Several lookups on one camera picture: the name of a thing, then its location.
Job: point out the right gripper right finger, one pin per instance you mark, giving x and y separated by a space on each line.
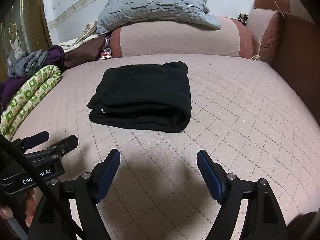
263 219

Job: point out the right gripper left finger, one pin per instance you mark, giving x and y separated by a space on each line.
87 191

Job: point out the black pants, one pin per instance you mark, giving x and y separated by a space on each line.
152 97

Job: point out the person's left hand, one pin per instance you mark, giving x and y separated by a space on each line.
22 207

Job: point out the pink quilted mattress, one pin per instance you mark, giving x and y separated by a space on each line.
247 118

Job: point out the green white patterned blanket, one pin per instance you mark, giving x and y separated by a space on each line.
27 98

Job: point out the grey crumpled garment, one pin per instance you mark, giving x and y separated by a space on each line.
28 64

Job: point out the purple cloth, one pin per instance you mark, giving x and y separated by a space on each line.
11 86

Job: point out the maroon cloth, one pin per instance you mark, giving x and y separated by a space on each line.
89 51

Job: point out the colourful small packet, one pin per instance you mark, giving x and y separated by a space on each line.
106 50

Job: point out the beige patterned cloth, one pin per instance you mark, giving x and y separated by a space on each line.
88 34

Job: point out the pink bolster with red ends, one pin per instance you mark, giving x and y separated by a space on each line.
168 37

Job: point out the pink red cushion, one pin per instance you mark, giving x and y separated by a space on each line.
266 23

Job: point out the small dark object on bolster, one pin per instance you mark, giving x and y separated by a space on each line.
243 17

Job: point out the grey quilted pillow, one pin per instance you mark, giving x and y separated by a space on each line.
118 13

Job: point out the brown wooden bed frame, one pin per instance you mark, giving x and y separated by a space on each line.
297 60

